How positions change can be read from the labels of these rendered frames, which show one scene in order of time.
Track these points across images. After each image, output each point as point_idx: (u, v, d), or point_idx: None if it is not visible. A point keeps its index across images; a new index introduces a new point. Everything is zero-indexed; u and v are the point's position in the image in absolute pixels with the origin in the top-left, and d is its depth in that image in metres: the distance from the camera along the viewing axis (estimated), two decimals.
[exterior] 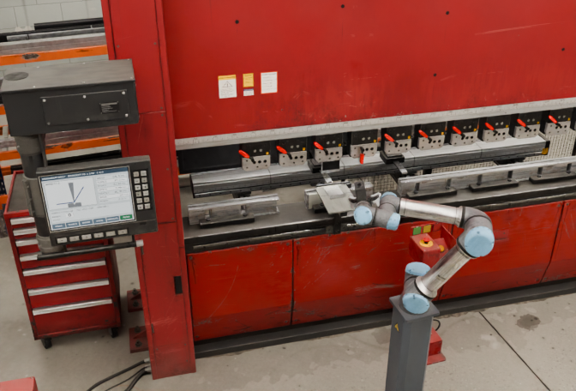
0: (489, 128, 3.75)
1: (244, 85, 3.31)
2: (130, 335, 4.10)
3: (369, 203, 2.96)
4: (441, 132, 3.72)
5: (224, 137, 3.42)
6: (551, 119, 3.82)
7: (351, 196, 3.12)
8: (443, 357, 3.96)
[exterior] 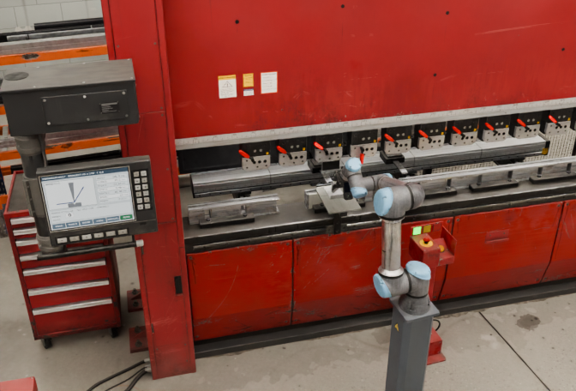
0: (489, 128, 3.75)
1: (244, 85, 3.31)
2: (130, 335, 4.10)
3: (341, 178, 3.42)
4: (441, 132, 3.72)
5: (224, 137, 3.42)
6: (551, 119, 3.82)
7: None
8: (443, 357, 3.96)
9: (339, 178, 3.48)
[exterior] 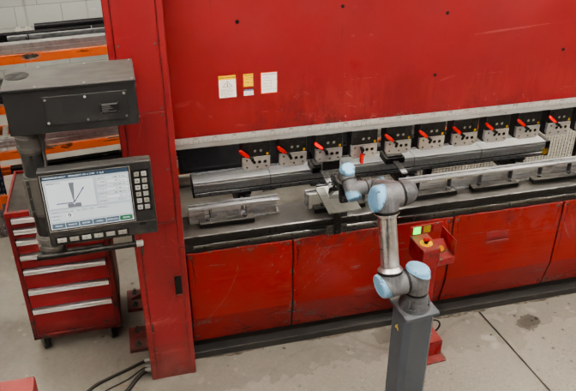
0: (489, 128, 3.75)
1: (244, 85, 3.31)
2: (130, 335, 4.10)
3: (336, 182, 3.47)
4: (441, 132, 3.72)
5: (224, 137, 3.42)
6: (551, 119, 3.82)
7: None
8: (443, 357, 3.96)
9: (335, 182, 3.53)
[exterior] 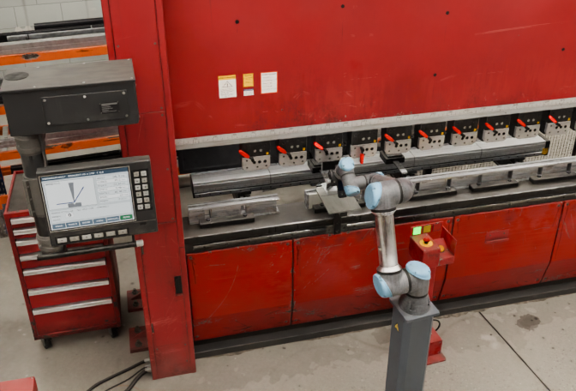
0: (489, 128, 3.75)
1: (244, 85, 3.31)
2: (130, 335, 4.10)
3: (335, 177, 3.52)
4: (441, 132, 3.72)
5: (224, 137, 3.42)
6: (551, 119, 3.82)
7: None
8: (443, 357, 3.96)
9: (333, 177, 3.58)
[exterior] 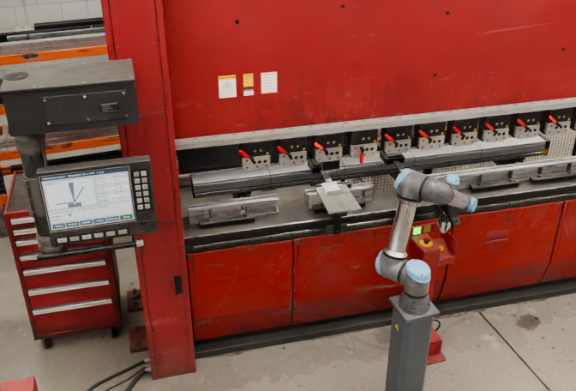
0: (489, 128, 3.75)
1: (244, 85, 3.31)
2: (130, 335, 4.10)
3: (444, 204, 3.52)
4: (441, 132, 3.72)
5: (224, 137, 3.42)
6: (551, 119, 3.82)
7: (447, 228, 3.62)
8: (443, 357, 3.96)
9: (442, 210, 3.57)
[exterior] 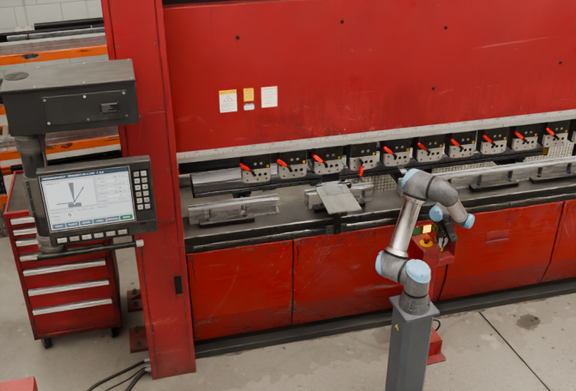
0: (487, 140, 3.78)
1: (245, 99, 3.35)
2: (130, 335, 4.10)
3: (441, 219, 3.58)
4: (439, 144, 3.76)
5: (225, 151, 3.46)
6: (549, 131, 3.86)
7: (444, 243, 3.68)
8: (443, 357, 3.96)
9: (439, 225, 3.63)
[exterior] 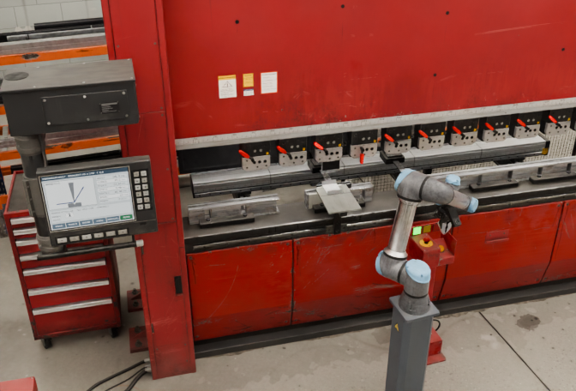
0: (489, 128, 3.75)
1: (244, 85, 3.31)
2: (130, 335, 4.10)
3: (445, 204, 3.52)
4: (441, 132, 3.72)
5: (224, 137, 3.42)
6: (551, 119, 3.82)
7: (447, 229, 3.61)
8: (443, 357, 3.96)
9: (442, 210, 3.57)
